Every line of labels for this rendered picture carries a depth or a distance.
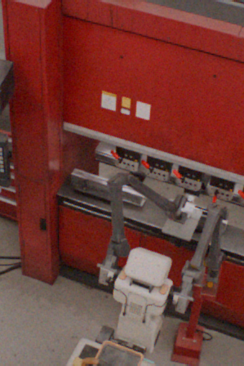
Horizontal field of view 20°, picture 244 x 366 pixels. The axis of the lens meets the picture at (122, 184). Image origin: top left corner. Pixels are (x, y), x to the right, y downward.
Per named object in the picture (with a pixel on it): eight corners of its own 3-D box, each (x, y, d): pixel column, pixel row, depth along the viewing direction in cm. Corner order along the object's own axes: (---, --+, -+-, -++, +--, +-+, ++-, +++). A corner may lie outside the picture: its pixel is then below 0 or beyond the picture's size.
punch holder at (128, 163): (114, 166, 434) (115, 145, 422) (119, 157, 439) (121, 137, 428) (136, 172, 430) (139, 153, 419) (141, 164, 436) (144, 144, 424)
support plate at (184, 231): (161, 232, 422) (161, 231, 421) (175, 203, 439) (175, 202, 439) (189, 241, 418) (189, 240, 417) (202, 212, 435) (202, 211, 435)
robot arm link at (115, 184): (103, 175, 371) (114, 177, 363) (122, 170, 379) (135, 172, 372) (108, 255, 381) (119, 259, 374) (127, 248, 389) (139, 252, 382)
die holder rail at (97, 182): (71, 184, 463) (71, 173, 456) (74, 178, 467) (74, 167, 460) (141, 207, 451) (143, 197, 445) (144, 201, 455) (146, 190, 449)
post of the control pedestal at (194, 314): (185, 337, 472) (195, 290, 433) (186, 331, 475) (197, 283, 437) (192, 339, 471) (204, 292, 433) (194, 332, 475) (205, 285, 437)
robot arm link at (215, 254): (207, 206, 378) (226, 212, 374) (211, 200, 382) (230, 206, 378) (202, 265, 403) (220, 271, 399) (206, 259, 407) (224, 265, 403)
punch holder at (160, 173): (144, 175, 429) (146, 155, 417) (149, 167, 435) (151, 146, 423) (167, 182, 426) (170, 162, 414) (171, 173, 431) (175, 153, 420)
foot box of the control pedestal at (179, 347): (170, 360, 472) (171, 351, 463) (175, 330, 489) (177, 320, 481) (198, 367, 470) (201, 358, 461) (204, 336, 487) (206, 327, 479)
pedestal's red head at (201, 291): (183, 294, 431) (186, 276, 418) (187, 274, 442) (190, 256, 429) (215, 301, 428) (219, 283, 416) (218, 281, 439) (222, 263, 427)
